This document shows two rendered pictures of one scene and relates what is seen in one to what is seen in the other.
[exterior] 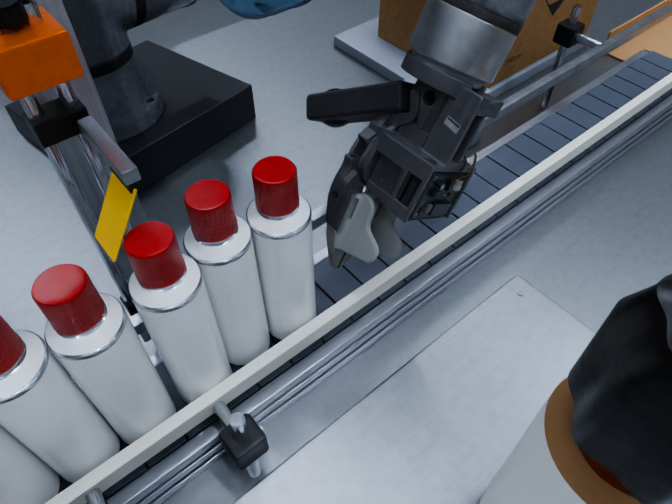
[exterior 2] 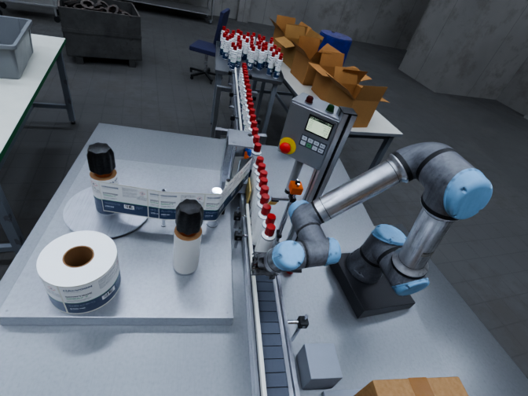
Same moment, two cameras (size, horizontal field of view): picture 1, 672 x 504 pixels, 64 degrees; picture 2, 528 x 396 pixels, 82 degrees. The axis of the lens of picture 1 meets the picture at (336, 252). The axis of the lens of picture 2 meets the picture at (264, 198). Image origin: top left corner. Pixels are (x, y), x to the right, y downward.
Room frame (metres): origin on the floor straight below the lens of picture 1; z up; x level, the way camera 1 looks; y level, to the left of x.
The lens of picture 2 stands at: (0.55, -0.67, 1.82)
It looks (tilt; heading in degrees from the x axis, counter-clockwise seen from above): 39 degrees down; 113
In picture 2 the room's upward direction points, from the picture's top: 16 degrees clockwise
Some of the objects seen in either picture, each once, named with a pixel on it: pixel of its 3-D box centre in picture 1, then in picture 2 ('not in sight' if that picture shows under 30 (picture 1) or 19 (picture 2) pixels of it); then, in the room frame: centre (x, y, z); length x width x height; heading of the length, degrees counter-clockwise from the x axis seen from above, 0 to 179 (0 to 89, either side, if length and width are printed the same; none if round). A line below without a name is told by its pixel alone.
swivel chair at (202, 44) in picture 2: not in sight; (208, 45); (-2.60, 3.08, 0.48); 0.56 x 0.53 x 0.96; 45
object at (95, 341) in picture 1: (112, 365); (260, 214); (0.20, 0.17, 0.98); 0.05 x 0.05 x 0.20
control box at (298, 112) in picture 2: not in sight; (311, 132); (0.27, 0.22, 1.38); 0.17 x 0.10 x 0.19; 5
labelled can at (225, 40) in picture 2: not in sight; (249, 48); (-1.23, 2.06, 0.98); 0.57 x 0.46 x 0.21; 40
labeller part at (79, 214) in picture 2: not in sight; (108, 209); (-0.30, -0.17, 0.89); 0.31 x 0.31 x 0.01
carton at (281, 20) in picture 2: not in sight; (287, 36); (-1.38, 3.09, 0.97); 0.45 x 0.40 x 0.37; 52
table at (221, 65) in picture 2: not in sight; (240, 102); (-1.16, 1.96, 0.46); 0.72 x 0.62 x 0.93; 130
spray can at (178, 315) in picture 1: (182, 323); (261, 225); (0.23, 0.12, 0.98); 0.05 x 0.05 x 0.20
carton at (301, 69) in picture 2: not in sight; (312, 62); (-0.70, 2.49, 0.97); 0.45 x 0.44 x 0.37; 53
